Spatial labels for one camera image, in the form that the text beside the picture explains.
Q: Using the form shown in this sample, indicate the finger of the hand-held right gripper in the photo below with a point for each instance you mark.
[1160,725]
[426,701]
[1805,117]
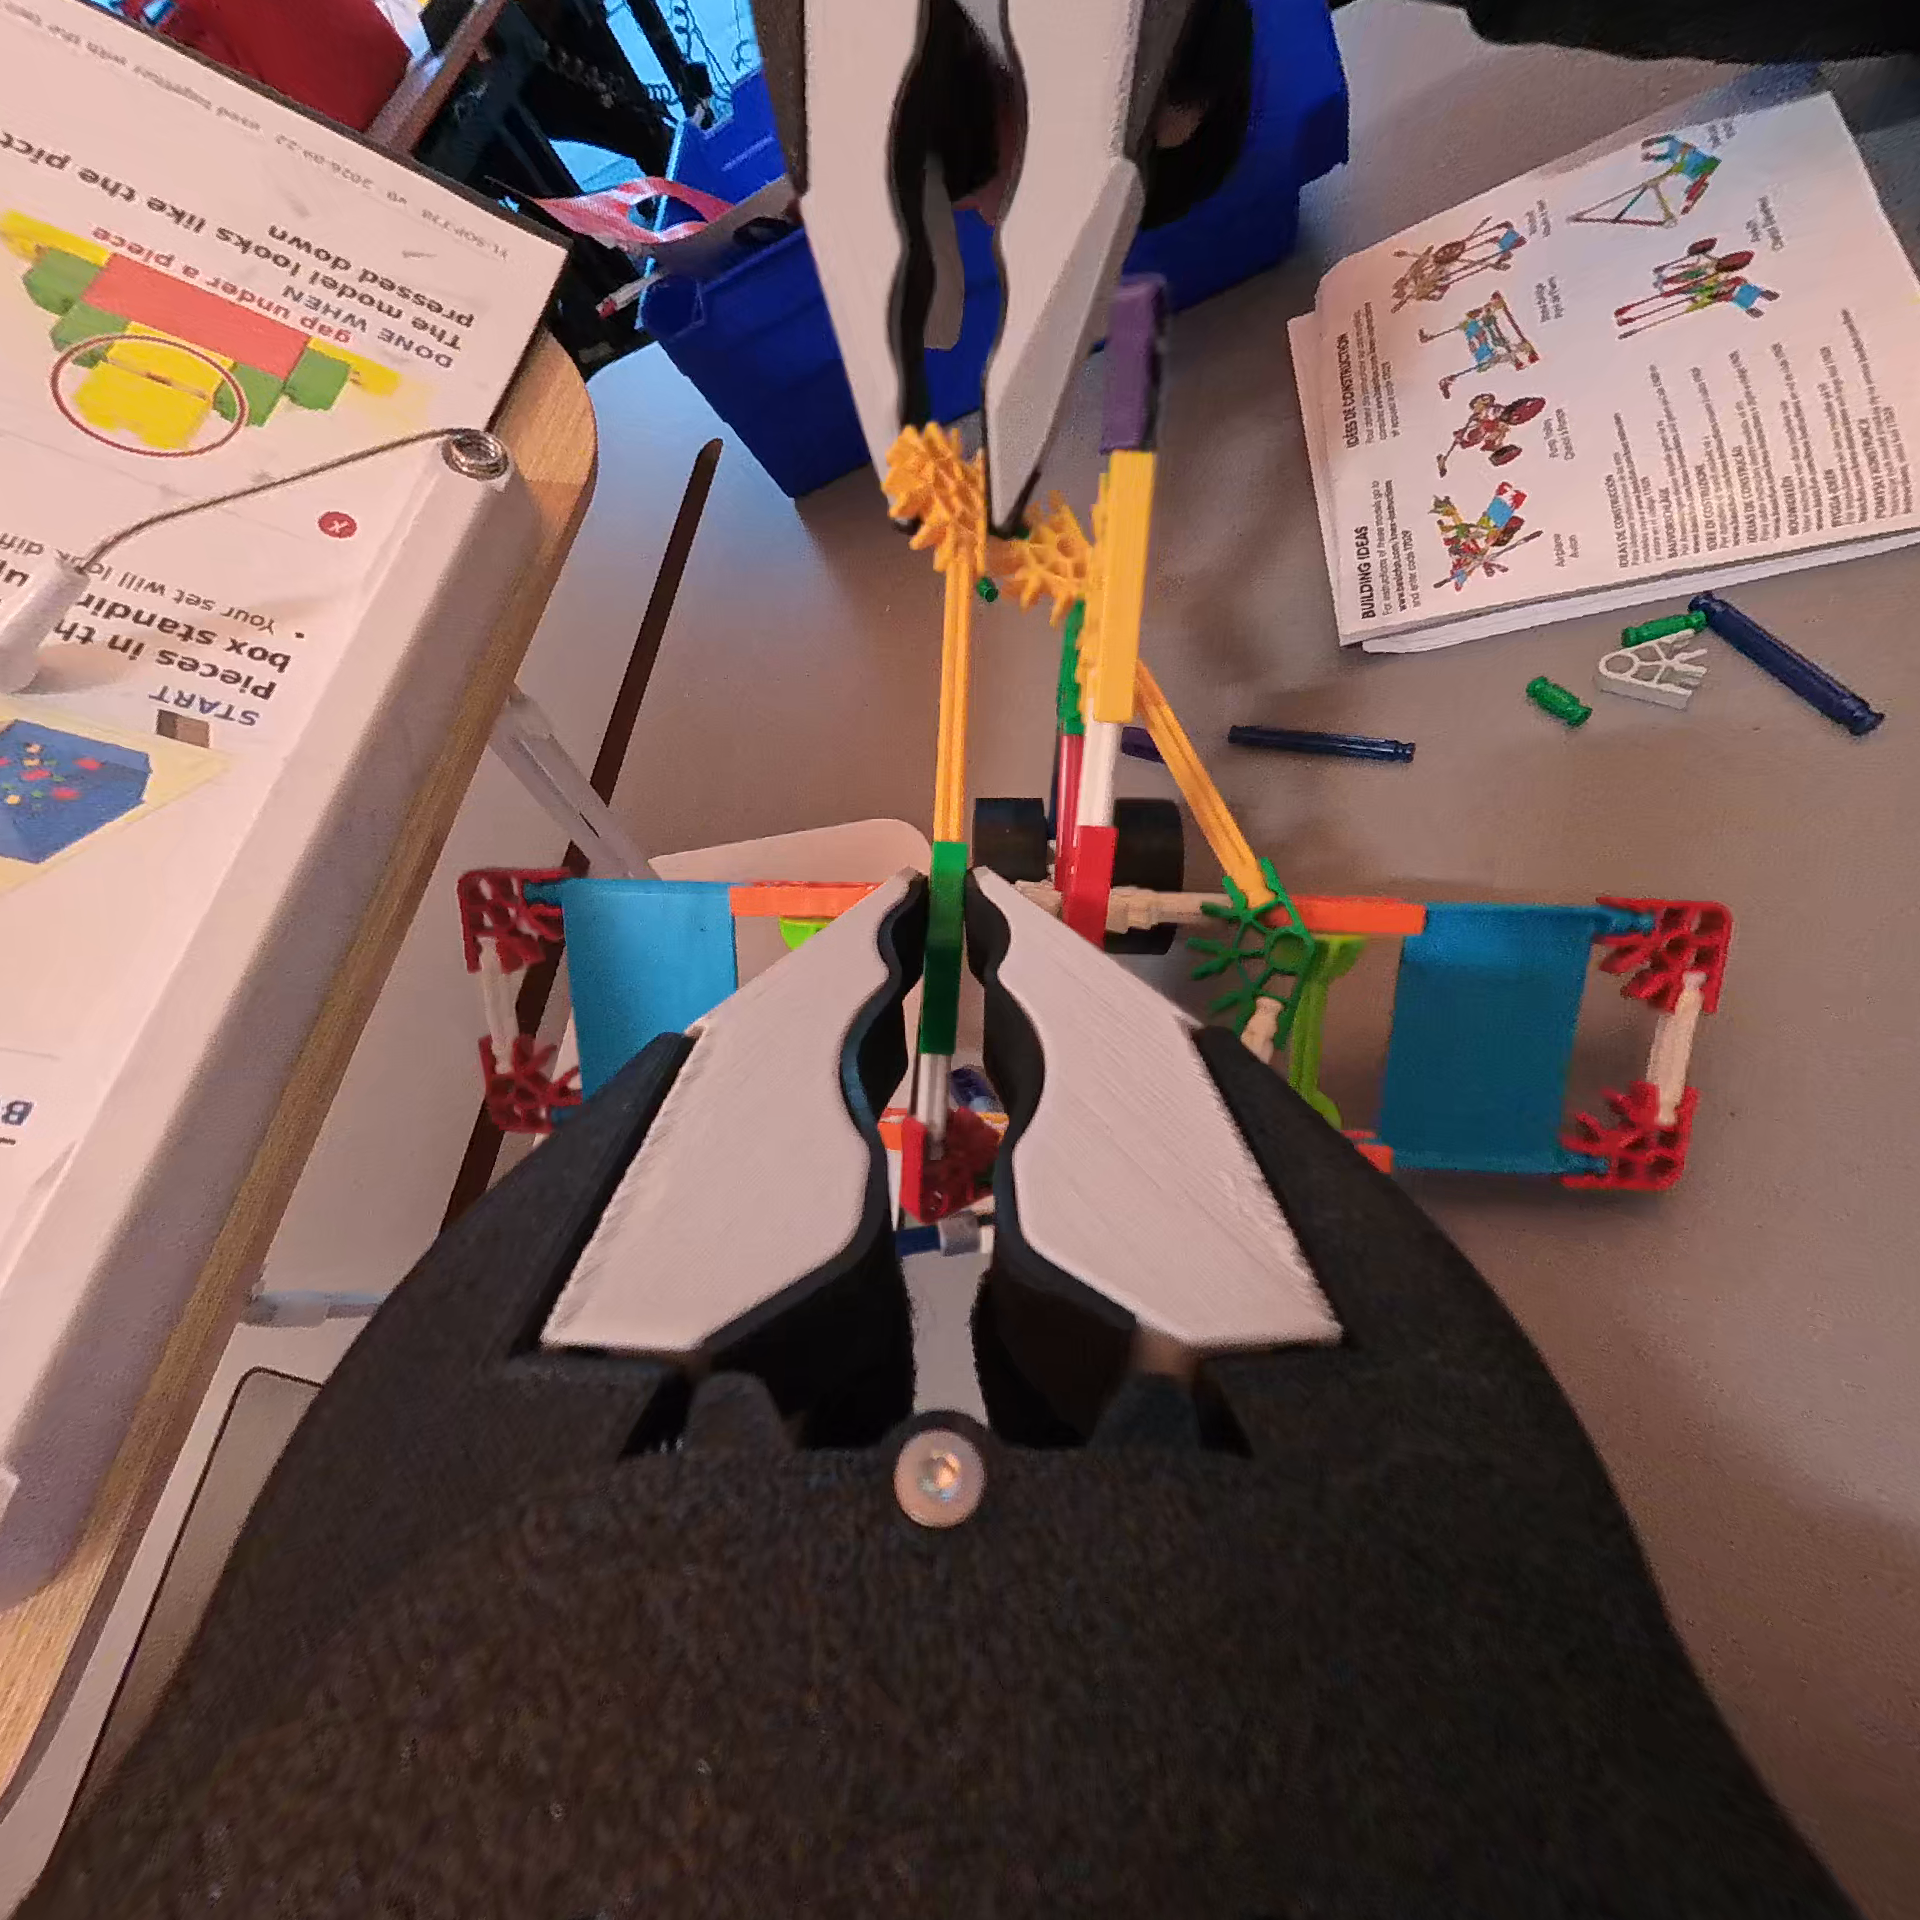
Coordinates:
[1072,225]
[858,181]

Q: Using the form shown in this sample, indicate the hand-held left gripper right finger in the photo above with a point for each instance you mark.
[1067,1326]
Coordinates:
[1153,1186]

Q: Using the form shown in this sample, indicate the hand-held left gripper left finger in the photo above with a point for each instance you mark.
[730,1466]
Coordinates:
[720,1186]

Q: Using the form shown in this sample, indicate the yellow rod with connector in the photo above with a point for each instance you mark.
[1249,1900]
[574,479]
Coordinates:
[951,706]
[1051,564]

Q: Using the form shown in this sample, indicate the colourful construction toy model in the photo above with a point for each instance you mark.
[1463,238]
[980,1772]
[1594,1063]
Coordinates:
[1484,1035]

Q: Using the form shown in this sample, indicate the person's right forearm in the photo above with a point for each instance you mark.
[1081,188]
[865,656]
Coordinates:
[1680,25]

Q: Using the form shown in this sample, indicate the blue plastic bin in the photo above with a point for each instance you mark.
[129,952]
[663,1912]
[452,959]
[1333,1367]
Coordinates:
[748,375]

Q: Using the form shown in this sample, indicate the wooden stand board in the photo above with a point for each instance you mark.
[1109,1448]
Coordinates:
[561,495]

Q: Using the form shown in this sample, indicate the dark blue rod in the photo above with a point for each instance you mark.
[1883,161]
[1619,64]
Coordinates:
[1322,741]
[1783,665]

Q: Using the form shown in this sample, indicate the white instruction booklet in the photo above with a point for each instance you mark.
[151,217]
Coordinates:
[1620,375]

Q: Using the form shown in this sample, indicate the white instruction sheet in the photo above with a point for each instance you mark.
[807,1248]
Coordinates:
[226,495]

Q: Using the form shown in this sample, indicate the grey connector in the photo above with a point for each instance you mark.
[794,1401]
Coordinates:
[1650,669]

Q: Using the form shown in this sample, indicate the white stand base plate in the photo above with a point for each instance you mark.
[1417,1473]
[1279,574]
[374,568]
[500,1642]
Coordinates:
[811,857]

